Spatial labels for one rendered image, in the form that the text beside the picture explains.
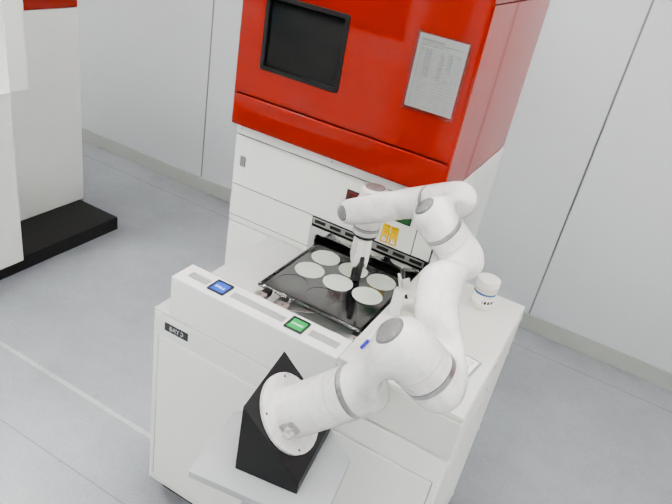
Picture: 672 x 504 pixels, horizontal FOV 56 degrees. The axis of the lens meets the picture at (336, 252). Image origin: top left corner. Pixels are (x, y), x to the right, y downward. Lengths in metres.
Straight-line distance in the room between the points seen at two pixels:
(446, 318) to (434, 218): 0.25
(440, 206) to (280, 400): 0.57
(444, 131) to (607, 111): 1.57
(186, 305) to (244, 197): 0.68
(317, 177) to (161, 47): 2.55
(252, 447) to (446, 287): 0.55
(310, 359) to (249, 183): 0.91
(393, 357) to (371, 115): 0.99
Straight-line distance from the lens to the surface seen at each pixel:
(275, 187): 2.32
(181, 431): 2.19
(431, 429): 1.62
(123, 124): 4.98
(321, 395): 1.36
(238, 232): 2.49
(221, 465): 1.53
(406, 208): 1.76
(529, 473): 2.96
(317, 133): 2.10
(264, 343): 1.75
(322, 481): 1.53
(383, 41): 1.95
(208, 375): 1.95
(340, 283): 2.04
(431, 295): 1.36
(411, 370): 1.22
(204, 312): 1.84
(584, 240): 3.56
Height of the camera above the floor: 1.98
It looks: 29 degrees down
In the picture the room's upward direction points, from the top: 11 degrees clockwise
